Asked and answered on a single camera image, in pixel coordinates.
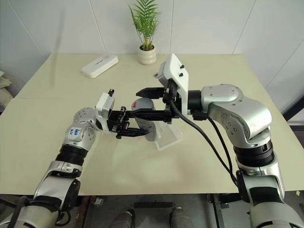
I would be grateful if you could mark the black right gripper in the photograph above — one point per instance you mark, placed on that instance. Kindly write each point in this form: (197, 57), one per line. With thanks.
(169, 89)

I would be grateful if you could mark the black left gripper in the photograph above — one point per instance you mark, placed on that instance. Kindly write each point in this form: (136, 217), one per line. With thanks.
(116, 120)

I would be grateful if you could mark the grey tube with red band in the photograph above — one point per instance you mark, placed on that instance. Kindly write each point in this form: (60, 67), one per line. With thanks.
(145, 123)

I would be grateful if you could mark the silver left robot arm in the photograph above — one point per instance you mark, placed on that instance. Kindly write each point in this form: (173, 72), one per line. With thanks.
(78, 137)

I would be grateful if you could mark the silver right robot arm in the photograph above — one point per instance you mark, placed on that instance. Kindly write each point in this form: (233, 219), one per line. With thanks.
(237, 109)

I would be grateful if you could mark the clear plastic tray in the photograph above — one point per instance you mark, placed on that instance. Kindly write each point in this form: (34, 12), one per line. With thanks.
(169, 138)

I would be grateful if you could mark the green plant in cream pot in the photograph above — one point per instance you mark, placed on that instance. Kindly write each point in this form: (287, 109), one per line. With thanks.
(147, 57)

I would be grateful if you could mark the white rectangular case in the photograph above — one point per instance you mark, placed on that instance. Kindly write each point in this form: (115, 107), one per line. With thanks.
(98, 66)

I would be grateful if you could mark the dark rounded shape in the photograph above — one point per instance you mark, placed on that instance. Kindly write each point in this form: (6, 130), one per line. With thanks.
(123, 219)
(181, 218)

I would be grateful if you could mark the beige crumpled bags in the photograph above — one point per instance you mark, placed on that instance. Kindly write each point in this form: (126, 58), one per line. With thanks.
(4, 90)

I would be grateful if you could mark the black metal stand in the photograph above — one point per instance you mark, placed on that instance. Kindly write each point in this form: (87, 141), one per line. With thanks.
(294, 115)

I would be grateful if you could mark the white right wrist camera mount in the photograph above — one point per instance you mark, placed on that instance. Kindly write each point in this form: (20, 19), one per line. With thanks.
(177, 71)

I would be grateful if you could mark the small metal bracket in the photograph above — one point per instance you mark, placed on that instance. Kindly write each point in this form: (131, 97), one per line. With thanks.
(98, 201)

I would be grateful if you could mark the black metal table frame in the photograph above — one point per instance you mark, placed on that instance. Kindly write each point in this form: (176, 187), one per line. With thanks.
(225, 199)

